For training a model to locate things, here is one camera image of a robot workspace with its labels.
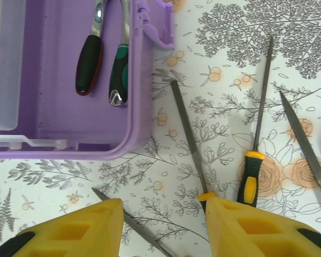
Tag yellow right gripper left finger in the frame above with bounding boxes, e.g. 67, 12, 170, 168
0, 198, 125, 257

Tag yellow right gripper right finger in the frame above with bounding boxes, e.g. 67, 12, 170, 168
204, 196, 321, 257

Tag round file yellow black handle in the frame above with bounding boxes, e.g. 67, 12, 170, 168
236, 35, 274, 210

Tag purple toolbox with clear lid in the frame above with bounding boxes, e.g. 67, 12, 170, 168
0, 0, 175, 161

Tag black handled ratchet wrench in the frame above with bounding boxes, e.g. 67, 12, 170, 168
74, 0, 105, 96

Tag green handled wrench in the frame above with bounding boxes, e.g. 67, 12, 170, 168
108, 0, 132, 108

